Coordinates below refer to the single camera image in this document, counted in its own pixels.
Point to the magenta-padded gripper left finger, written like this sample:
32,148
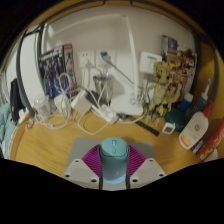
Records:
77,171

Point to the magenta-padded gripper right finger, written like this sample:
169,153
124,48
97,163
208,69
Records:
148,170

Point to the light blue computer mouse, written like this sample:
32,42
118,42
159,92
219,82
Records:
114,160

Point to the black ruler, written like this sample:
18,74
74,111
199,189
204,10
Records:
146,128

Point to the small white cube clock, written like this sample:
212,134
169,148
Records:
168,128

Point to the dark green round container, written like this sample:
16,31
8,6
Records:
176,120

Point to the white red-capped pump bottle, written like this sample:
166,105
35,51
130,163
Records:
194,128

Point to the white power strip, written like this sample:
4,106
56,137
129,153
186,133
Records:
106,113

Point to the white desk lamp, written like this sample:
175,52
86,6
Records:
128,105

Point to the white charger block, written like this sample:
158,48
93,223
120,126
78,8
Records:
81,101

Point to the clear plastic jar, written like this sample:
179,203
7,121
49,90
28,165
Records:
42,106

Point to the blue-capped white tube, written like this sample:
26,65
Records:
185,101

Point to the brown tree figure toy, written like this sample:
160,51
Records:
161,90

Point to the teal cloth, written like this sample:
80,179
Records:
6,130

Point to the steel cup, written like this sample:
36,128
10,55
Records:
103,86

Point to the black bag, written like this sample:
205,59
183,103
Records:
16,100

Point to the blue model kit box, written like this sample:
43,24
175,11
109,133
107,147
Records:
55,70

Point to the dark model kit box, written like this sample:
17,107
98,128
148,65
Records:
183,63

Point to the white wall box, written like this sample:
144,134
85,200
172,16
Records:
150,62

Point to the white wall socket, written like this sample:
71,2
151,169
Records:
86,58
111,56

